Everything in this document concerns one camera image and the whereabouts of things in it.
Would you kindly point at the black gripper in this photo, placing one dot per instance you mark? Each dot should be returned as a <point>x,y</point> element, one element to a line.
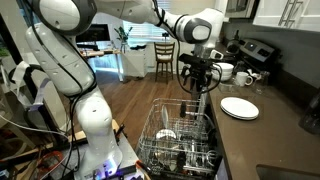
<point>199,78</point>

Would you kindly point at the white dinner plate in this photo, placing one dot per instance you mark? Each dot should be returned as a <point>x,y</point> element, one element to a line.
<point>240,118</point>
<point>239,106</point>

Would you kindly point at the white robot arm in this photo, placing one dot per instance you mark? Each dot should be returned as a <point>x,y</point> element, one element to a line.
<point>93,116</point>

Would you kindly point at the white plate standing in rack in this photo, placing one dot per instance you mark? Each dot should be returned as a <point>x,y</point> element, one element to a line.
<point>165,116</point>

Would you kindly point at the white plate lying in rack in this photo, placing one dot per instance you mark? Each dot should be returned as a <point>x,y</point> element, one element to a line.
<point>165,134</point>

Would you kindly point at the black bottle in rack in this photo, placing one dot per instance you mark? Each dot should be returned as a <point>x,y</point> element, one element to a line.
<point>183,109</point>

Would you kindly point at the white ceramic bowl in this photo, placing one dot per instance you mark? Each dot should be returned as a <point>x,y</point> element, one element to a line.
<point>226,74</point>
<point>224,79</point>
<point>225,66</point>

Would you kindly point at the clear glass container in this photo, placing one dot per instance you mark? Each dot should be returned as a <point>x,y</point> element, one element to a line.
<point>228,88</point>

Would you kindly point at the white ceramic mug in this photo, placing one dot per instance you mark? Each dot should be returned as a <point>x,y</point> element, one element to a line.
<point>240,79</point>

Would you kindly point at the wooden bar stool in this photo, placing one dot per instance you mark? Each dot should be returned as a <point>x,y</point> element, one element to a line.
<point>164,55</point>

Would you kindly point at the small steel pot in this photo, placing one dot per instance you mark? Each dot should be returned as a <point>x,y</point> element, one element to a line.
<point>233,47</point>

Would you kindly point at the white drawer unit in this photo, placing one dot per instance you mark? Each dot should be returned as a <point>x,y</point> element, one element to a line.
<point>135,63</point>

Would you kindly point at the dark slim bottle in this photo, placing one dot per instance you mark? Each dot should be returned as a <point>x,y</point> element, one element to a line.
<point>237,35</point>

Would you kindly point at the white window blinds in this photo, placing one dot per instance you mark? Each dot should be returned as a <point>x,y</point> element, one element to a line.
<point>143,31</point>

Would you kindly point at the metal robot mounting table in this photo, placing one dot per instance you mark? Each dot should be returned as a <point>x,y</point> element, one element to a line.
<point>128,156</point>

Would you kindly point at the green potted plant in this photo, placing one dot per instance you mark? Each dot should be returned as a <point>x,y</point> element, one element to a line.
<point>122,35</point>

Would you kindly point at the wooden desk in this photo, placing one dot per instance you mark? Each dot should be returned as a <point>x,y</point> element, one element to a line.
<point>100,52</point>

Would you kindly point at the kitchen sink basin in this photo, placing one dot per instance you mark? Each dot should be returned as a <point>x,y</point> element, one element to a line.
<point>286,173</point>

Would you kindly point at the black computer monitor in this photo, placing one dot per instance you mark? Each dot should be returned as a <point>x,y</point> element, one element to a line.
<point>93,33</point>

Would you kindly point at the wooden board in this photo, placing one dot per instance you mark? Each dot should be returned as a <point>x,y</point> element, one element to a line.
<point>78,135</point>

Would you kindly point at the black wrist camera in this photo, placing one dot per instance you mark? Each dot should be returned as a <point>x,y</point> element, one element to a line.
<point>195,61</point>

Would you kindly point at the black stand frame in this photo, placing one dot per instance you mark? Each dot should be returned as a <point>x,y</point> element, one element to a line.
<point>10,46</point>

